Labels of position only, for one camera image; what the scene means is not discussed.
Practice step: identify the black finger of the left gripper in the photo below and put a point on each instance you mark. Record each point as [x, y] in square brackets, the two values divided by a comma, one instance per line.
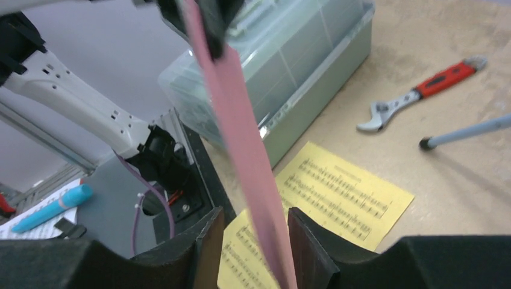
[217, 16]

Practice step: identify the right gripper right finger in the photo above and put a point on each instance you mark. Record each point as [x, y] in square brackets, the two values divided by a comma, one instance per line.
[324, 260]

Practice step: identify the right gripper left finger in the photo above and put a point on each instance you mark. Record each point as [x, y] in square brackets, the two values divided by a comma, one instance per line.
[189, 260]

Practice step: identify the pink sheet music page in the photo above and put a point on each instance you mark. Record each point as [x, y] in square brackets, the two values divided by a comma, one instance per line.
[226, 85]

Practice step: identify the red handled adjustable wrench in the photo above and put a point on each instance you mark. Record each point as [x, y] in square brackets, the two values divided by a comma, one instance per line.
[382, 112]

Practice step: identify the blue perforated music stand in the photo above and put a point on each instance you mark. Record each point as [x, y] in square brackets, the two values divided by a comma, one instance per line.
[492, 125]

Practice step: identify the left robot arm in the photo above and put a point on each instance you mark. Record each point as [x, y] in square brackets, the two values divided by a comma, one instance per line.
[30, 69]

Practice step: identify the yellow sheet music page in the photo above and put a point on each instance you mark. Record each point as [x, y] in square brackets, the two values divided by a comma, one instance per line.
[341, 197]

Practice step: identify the clear plastic storage box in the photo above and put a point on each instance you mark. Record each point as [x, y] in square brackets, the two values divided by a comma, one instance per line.
[296, 55]

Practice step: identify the blue highlighter pen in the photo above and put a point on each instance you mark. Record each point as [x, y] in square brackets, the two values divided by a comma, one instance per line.
[70, 199]

